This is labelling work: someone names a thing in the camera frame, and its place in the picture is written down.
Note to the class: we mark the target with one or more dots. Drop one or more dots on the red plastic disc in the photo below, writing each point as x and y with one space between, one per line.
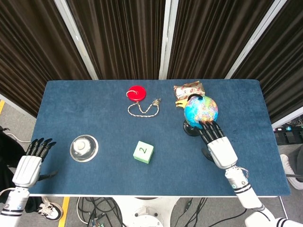
137 93

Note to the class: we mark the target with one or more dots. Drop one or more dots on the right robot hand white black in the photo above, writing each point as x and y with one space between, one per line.
221 151

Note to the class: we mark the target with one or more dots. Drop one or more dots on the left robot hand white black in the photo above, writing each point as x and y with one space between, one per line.
27 169

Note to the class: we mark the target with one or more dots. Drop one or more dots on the green numbered cube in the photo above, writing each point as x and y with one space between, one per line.
143 151

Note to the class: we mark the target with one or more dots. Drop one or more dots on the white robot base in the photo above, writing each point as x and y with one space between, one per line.
144 212

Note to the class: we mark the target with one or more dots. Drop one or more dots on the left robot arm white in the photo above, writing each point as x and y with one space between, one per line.
14 203

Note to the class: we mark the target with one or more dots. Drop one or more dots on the upturned steel bowl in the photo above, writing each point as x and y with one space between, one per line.
84 149

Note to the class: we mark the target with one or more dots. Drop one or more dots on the black power strip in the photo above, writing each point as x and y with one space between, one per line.
287 136

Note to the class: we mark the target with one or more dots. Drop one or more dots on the black clothing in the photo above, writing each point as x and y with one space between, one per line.
9 153

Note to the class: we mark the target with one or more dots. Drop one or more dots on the white table frame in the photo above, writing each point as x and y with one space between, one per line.
151 196

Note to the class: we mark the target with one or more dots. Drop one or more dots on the blue table mat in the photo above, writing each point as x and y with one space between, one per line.
118 175

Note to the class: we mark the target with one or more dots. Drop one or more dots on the white frame post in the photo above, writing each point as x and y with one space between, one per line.
78 40
254 40
168 40

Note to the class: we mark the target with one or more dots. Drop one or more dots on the dark brown curtain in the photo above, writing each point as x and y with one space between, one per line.
284 59
208 37
123 37
30 47

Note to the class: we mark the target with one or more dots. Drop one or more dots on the white black sneaker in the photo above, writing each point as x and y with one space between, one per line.
49 210

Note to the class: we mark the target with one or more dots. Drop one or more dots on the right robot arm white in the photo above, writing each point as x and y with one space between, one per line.
239 184

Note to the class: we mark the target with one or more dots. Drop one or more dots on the crumpled snack bag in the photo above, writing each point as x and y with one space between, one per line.
187 89

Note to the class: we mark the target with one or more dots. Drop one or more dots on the white frame rail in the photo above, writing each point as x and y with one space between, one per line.
287 121
16 105

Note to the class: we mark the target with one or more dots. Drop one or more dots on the blue globe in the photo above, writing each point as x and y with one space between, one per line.
201 108

